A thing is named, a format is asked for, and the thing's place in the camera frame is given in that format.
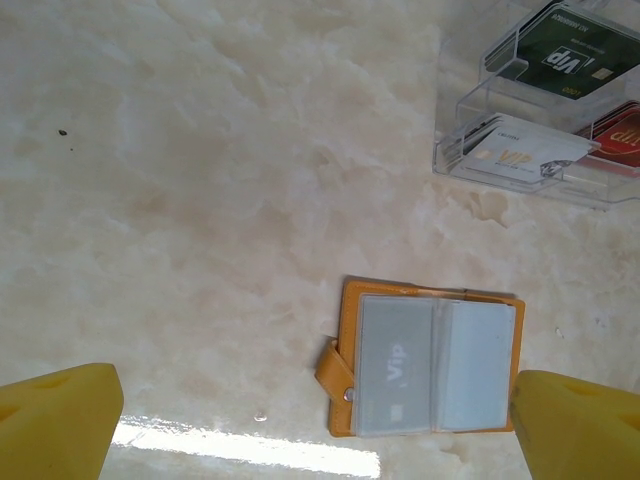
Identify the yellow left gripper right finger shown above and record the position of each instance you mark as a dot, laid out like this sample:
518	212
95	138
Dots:
580	435

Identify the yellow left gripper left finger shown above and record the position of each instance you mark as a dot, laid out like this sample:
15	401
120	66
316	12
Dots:
55	430

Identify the orange leather card holder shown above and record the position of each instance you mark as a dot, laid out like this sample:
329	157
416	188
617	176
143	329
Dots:
350	310

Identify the grey VIP card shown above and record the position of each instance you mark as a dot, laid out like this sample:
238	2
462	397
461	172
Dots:
390	340

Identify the clear acrylic card stand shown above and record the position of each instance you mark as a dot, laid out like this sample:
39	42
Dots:
590	192

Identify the white VIP card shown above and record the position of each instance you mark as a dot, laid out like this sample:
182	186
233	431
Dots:
525	150

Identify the red VIP card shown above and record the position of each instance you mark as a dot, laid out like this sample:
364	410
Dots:
620	135

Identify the dark VIP card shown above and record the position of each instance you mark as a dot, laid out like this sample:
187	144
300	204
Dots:
550	50

